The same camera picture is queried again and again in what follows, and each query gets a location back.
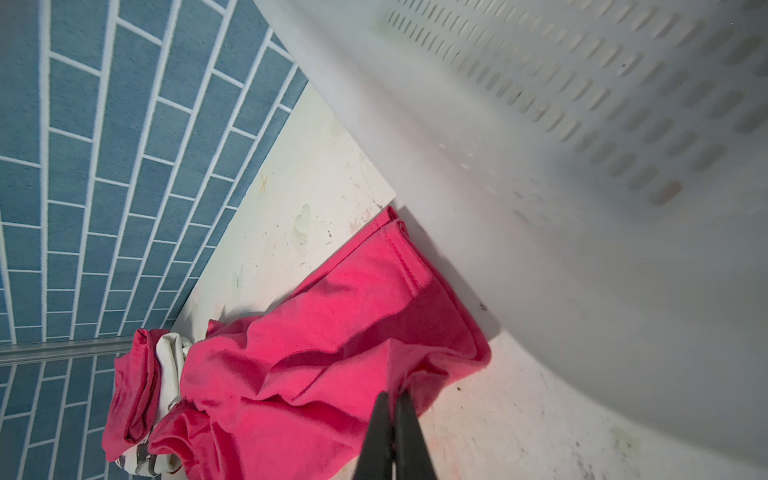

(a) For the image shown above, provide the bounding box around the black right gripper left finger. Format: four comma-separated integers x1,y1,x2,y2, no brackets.
352,392,394,480

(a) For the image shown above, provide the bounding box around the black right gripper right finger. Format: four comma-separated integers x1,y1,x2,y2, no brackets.
394,392,437,480

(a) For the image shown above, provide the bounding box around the magenta t shirt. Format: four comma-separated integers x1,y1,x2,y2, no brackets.
102,329,168,462
149,209,491,479

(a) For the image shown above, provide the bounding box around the folded magenta t shirt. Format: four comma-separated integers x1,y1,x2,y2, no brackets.
102,329,168,462

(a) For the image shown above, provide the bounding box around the white perforated plastic basket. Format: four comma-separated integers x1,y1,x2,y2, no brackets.
259,1,767,465

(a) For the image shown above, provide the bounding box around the aluminium left corner post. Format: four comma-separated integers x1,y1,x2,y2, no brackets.
1,337,132,367

